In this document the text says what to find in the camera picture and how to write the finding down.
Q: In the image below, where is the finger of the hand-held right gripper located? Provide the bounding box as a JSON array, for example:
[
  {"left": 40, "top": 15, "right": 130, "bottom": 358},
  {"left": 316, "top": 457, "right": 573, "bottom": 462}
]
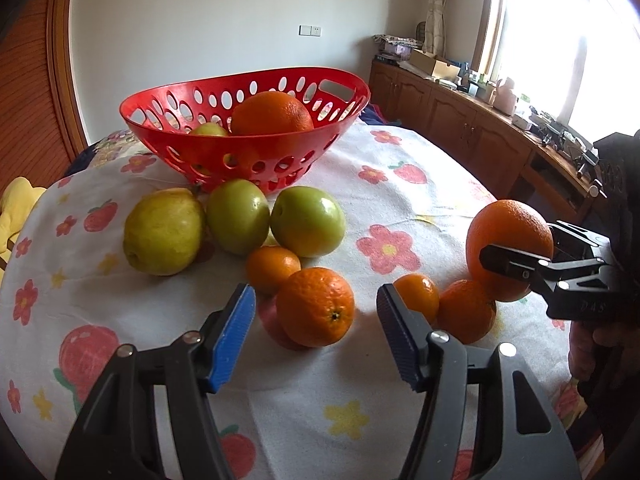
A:
[
  {"left": 479, "top": 243, "right": 557, "bottom": 289},
  {"left": 550, "top": 221, "right": 612, "bottom": 262}
]

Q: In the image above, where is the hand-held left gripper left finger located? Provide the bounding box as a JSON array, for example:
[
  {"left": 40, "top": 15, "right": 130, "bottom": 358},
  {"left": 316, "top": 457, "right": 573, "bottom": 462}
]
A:
[{"left": 55, "top": 282, "right": 257, "bottom": 480}]

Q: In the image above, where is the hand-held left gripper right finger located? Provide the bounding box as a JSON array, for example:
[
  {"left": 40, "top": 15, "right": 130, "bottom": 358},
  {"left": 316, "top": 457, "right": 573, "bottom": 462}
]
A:
[{"left": 376, "top": 282, "right": 583, "bottom": 480}]

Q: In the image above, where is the medium orange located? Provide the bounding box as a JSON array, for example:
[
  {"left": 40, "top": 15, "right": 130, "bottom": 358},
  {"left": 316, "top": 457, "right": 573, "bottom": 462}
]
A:
[
  {"left": 466, "top": 200, "right": 555, "bottom": 303},
  {"left": 436, "top": 280, "right": 497, "bottom": 345},
  {"left": 276, "top": 267, "right": 356, "bottom": 348}
]

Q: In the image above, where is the small mandarin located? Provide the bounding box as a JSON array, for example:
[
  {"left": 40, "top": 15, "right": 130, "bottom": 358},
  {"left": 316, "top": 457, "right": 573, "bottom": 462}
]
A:
[
  {"left": 245, "top": 245, "right": 302, "bottom": 296},
  {"left": 392, "top": 273, "right": 441, "bottom": 326}
]

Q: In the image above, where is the green apple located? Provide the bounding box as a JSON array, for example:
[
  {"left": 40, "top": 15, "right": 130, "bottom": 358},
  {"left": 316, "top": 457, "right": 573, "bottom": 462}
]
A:
[
  {"left": 270, "top": 186, "right": 347, "bottom": 258},
  {"left": 206, "top": 178, "right": 272, "bottom": 256}
]

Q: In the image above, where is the yellow-green pear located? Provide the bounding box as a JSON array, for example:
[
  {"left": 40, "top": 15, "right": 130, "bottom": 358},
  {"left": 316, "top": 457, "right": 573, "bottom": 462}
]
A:
[{"left": 123, "top": 188, "right": 207, "bottom": 277}]

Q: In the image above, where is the red perforated plastic basket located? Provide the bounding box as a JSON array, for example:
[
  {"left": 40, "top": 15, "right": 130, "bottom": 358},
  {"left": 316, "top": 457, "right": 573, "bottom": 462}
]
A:
[{"left": 119, "top": 66, "right": 372, "bottom": 196}]

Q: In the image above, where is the person's right hand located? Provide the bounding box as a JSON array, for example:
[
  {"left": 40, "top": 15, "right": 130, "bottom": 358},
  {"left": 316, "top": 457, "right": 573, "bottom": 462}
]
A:
[{"left": 567, "top": 321, "right": 596, "bottom": 383}]

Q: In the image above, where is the floral strawberry printed blanket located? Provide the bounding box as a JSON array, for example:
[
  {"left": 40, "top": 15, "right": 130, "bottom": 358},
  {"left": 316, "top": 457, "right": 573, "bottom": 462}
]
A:
[{"left": 0, "top": 120, "right": 581, "bottom": 480}]

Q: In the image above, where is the pink plastic jug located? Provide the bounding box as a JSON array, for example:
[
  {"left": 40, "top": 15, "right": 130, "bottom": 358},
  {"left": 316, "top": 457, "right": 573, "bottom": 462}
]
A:
[{"left": 492, "top": 77, "right": 518, "bottom": 113}]

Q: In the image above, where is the wooden cabinet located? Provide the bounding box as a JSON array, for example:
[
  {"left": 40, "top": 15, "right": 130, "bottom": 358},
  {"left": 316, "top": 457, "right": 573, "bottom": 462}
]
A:
[{"left": 370, "top": 57, "right": 608, "bottom": 221}]

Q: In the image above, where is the wooden framed window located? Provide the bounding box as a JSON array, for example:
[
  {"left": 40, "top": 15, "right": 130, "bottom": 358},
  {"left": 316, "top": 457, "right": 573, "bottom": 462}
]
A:
[{"left": 475, "top": 0, "right": 640, "bottom": 136}]

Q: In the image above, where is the dark blue cloth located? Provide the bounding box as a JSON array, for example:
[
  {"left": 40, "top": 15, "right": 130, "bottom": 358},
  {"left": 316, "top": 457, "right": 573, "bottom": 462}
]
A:
[{"left": 357, "top": 102, "right": 406, "bottom": 128}]

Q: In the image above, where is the cardboard box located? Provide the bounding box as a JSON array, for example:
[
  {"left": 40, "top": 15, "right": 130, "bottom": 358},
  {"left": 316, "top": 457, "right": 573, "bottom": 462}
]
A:
[{"left": 410, "top": 49, "right": 461, "bottom": 78}]

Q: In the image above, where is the patterned quilt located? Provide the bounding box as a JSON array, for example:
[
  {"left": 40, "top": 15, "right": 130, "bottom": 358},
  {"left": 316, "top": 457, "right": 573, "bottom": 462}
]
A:
[{"left": 62, "top": 127, "right": 151, "bottom": 176}]

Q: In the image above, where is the large orange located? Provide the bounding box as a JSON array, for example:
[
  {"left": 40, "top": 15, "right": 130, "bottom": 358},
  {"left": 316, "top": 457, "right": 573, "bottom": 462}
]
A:
[{"left": 230, "top": 91, "right": 315, "bottom": 137}]

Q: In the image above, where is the floral storage box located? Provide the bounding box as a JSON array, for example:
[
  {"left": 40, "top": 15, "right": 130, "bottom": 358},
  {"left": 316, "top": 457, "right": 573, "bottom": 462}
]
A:
[{"left": 375, "top": 34, "right": 423, "bottom": 58}]

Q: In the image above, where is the yellow plush toy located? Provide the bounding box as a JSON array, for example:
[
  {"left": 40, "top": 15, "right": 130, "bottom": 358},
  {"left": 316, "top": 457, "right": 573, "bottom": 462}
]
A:
[{"left": 0, "top": 176, "right": 48, "bottom": 281}]

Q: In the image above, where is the patterned beige curtain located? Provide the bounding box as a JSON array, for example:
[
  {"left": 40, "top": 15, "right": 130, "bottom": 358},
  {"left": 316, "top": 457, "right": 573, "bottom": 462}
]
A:
[{"left": 420, "top": 0, "right": 453, "bottom": 58}]

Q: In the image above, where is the wooden wardrobe door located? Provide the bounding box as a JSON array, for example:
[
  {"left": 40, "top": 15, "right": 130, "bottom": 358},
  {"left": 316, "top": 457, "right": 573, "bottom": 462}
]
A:
[{"left": 0, "top": 0, "right": 93, "bottom": 181}]

